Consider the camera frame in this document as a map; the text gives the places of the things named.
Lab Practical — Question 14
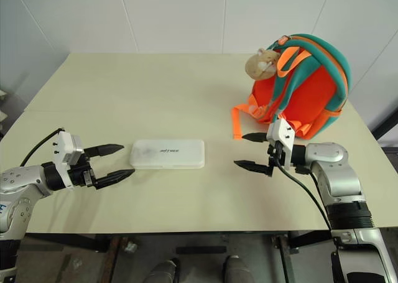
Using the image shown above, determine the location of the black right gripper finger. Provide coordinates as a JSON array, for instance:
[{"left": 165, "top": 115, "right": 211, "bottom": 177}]
[
  {"left": 242, "top": 132, "right": 269, "bottom": 142},
  {"left": 233, "top": 160, "right": 275, "bottom": 178}
]

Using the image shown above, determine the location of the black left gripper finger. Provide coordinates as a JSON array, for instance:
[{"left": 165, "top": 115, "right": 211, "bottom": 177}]
[
  {"left": 93, "top": 169, "right": 136, "bottom": 190},
  {"left": 83, "top": 144, "right": 126, "bottom": 159}
]

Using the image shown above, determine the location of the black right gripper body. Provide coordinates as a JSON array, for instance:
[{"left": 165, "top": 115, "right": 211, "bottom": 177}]
[{"left": 266, "top": 139, "right": 286, "bottom": 177}]

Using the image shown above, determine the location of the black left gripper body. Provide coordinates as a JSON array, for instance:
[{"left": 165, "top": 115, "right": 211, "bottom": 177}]
[{"left": 66, "top": 154, "right": 98, "bottom": 190}]

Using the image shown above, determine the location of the white plastic pencil case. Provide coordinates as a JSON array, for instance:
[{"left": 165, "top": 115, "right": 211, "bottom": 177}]
[{"left": 129, "top": 139, "right": 206, "bottom": 170}]

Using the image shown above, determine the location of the orange and teal backpack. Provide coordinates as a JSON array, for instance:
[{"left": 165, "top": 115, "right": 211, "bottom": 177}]
[{"left": 231, "top": 32, "right": 353, "bottom": 141}]

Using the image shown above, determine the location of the beige plush hamster toy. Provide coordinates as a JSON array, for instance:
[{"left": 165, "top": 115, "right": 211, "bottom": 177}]
[{"left": 244, "top": 47, "right": 281, "bottom": 80}]

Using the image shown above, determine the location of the dark equipment with white parts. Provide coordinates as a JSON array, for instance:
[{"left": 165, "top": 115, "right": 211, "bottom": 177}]
[{"left": 0, "top": 88, "right": 27, "bottom": 141}]

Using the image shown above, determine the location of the dark rounded robot foot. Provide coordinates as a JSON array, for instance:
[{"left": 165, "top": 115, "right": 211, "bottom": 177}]
[
  {"left": 223, "top": 254, "right": 255, "bottom": 283},
  {"left": 144, "top": 257, "right": 182, "bottom": 283}
]

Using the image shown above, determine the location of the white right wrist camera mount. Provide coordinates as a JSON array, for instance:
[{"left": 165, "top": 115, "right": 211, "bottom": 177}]
[{"left": 266, "top": 118, "right": 296, "bottom": 169}]

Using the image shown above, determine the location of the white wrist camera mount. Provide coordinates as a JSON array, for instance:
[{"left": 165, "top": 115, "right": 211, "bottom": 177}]
[
  {"left": 266, "top": 118, "right": 296, "bottom": 169},
  {"left": 53, "top": 131, "right": 85, "bottom": 172}
]

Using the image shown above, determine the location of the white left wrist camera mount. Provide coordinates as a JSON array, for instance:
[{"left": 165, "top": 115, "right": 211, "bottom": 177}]
[{"left": 53, "top": 131, "right": 85, "bottom": 172}]

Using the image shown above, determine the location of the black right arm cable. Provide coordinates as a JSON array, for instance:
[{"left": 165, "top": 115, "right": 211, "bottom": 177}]
[{"left": 275, "top": 163, "right": 333, "bottom": 231}]

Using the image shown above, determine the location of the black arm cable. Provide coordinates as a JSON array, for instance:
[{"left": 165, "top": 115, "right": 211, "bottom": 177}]
[
  {"left": 275, "top": 163, "right": 333, "bottom": 231},
  {"left": 19, "top": 128, "right": 65, "bottom": 167}
]

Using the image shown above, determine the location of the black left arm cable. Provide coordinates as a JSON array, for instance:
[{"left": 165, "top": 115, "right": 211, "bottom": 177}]
[{"left": 19, "top": 128, "right": 65, "bottom": 167}]

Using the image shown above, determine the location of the black table frame brace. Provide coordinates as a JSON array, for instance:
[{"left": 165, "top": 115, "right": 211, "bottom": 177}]
[
  {"left": 25, "top": 233, "right": 110, "bottom": 253},
  {"left": 287, "top": 230, "right": 333, "bottom": 250}
]

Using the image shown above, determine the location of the rusty metal rail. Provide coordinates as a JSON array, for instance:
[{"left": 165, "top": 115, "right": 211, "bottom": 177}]
[
  {"left": 272, "top": 234, "right": 300, "bottom": 283},
  {"left": 101, "top": 236, "right": 130, "bottom": 283}
]

